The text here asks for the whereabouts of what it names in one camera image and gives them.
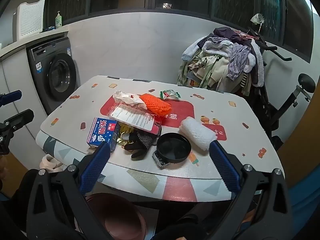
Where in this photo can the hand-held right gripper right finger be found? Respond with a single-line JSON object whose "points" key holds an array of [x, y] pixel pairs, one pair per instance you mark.
{"points": [[225, 166]]}

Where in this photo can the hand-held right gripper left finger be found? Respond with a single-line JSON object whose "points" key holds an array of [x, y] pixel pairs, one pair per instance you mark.
{"points": [[96, 165]]}

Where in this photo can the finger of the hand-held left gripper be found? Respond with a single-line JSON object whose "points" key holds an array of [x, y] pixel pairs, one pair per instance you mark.
{"points": [[11, 98], [20, 118]]}

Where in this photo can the blue milk carton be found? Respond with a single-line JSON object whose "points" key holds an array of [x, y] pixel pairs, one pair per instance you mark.
{"points": [[102, 132]]}

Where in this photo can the white foam roll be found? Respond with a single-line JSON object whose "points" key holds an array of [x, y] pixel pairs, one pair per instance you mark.
{"points": [[197, 132]]}

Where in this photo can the black round dish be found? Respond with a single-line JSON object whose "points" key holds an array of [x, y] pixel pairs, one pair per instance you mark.
{"points": [[173, 147]]}

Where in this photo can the brown waste bin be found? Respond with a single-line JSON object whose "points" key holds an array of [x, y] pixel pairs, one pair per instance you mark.
{"points": [[117, 217]]}

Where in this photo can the clear package with white card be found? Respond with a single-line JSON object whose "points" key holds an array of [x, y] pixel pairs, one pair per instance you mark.
{"points": [[132, 116]]}

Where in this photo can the small silver box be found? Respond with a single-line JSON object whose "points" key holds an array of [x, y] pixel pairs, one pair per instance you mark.
{"points": [[160, 161]]}

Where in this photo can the white plastic wrapper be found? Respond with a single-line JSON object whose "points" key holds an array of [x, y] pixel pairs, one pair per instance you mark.
{"points": [[127, 97]]}

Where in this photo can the white counter cabinet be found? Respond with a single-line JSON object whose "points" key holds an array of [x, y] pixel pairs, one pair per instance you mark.
{"points": [[12, 72]]}

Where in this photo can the gold foil wrapper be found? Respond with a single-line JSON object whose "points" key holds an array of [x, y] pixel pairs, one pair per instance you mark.
{"points": [[123, 135]]}

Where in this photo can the pale fuzzy slipper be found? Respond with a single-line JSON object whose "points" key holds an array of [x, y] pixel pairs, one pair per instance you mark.
{"points": [[50, 163]]}

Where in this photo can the black glove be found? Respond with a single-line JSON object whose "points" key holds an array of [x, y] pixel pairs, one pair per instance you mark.
{"points": [[142, 141]]}

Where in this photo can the grey front-load washing machine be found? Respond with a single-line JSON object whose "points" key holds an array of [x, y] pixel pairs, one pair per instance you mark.
{"points": [[60, 77]]}

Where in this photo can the printed table mat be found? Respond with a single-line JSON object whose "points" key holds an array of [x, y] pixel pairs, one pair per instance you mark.
{"points": [[95, 97]]}

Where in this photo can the person's left leg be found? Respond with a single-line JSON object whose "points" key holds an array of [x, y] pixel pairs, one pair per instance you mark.
{"points": [[20, 192]]}

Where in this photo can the white perforated laundry basket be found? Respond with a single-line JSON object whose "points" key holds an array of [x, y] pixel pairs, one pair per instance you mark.
{"points": [[30, 20]]}

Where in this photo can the orange crochet cloth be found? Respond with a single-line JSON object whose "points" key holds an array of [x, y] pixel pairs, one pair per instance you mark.
{"points": [[156, 105]]}

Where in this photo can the green soap pump bottle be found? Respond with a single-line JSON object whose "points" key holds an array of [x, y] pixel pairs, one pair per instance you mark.
{"points": [[58, 21]]}

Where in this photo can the green snack packet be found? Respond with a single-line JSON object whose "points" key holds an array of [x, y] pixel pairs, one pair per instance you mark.
{"points": [[170, 94]]}

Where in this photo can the pile of clothes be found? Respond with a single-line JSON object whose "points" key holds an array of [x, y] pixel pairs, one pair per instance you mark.
{"points": [[220, 60]]}

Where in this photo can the black exercise bike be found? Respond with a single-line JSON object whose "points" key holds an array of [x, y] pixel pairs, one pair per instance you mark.
{"points": [[306, 82]]}

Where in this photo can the small white rag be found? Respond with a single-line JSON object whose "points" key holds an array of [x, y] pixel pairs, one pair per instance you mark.
{"points": [[256, 19]]}

